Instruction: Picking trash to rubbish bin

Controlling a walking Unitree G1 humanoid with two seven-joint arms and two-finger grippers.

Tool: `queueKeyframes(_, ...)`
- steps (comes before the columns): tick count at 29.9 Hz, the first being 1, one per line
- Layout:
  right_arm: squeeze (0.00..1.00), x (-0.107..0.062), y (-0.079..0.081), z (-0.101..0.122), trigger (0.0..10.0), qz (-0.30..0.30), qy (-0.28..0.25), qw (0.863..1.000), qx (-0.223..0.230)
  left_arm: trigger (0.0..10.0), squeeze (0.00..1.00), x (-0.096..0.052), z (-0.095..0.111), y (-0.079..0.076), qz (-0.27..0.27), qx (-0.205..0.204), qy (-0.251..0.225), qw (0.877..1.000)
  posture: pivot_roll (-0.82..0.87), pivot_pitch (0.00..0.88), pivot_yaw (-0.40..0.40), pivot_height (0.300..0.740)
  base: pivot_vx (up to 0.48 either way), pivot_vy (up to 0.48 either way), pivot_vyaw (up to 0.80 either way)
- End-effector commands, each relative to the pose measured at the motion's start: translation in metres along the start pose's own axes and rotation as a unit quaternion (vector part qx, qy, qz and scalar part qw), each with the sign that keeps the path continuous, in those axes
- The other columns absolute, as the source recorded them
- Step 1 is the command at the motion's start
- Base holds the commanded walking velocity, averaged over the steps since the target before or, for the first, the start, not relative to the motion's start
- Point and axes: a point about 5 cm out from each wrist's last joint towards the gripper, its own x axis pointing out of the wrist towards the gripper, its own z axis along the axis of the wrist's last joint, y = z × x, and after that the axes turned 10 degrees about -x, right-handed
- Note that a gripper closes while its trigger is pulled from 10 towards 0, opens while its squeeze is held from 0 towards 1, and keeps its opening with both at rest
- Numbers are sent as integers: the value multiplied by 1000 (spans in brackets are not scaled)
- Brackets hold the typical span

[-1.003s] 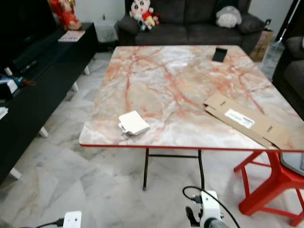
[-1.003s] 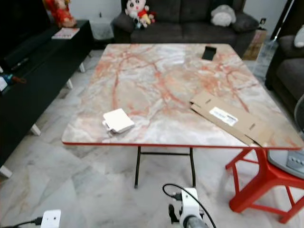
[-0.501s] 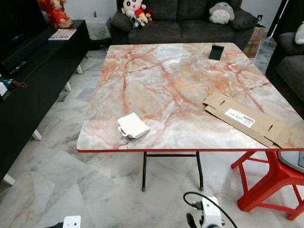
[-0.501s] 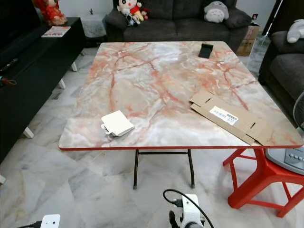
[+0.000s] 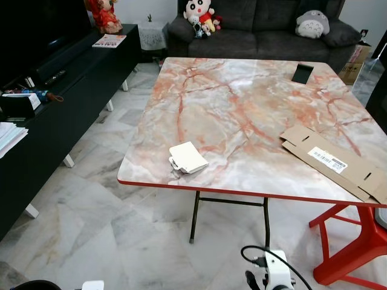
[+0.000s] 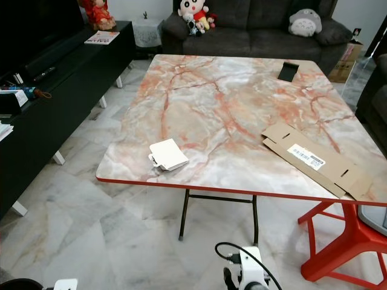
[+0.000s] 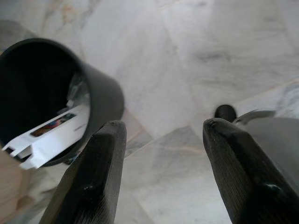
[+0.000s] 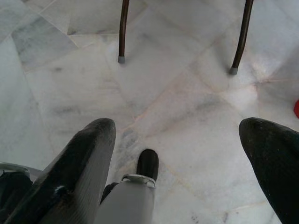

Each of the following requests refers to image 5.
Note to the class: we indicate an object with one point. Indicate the black TV console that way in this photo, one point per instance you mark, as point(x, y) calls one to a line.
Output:
point(66, 121)

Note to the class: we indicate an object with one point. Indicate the red plastic chair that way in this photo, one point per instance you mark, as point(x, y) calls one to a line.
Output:
point(354, 248)

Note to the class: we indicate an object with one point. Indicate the flattened brown cardboard box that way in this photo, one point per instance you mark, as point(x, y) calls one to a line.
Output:
point(344, 163)

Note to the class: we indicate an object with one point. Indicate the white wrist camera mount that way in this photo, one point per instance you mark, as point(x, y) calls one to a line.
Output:
point(92, 285)
point(278, 272)

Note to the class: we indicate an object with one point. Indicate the black box with white label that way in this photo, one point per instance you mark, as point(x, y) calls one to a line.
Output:
point(17, 106)

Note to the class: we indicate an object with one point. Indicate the red and white magazine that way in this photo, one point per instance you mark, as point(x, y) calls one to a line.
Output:
point(109, 41)

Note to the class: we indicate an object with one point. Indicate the small green potted plant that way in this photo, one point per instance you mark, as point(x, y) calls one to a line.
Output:
point(150, 18)

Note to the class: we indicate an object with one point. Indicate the small white cardboard box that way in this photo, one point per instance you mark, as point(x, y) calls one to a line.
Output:
point(188, 158)

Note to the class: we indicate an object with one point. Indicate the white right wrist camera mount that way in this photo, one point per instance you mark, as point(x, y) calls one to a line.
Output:
point(278, 272)

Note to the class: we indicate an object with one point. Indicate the red dressed doll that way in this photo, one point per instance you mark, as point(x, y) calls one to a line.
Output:
point(106, 15)

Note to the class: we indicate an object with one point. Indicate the black remote control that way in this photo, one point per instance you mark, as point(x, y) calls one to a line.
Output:
point(55, 76)

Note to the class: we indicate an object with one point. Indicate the grey Totoro plush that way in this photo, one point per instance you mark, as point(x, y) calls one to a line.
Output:
point(312, 24)

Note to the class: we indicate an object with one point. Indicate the cartoon boy plush doll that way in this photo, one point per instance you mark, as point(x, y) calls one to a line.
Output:
point(197, 13)

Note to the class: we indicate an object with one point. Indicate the brown cardboard carton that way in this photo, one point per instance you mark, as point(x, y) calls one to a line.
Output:
point(355, 63)

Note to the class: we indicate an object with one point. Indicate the marble top folding table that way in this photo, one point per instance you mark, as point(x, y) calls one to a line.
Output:
point(242, 115)

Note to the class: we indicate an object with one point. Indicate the dark grey fabric sofa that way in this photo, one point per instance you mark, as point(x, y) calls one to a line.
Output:
point(260, 36)

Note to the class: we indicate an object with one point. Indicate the black television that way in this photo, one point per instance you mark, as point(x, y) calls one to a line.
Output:
point(36, 30)

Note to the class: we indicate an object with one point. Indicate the stack of white papers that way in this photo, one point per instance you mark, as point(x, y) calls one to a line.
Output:
point(9, 138)

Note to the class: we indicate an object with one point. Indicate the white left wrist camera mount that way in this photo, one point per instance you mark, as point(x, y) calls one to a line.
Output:
point(92, 285)

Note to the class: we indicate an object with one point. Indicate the white lace covered side table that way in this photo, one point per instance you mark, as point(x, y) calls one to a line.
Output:
point(152, 36)

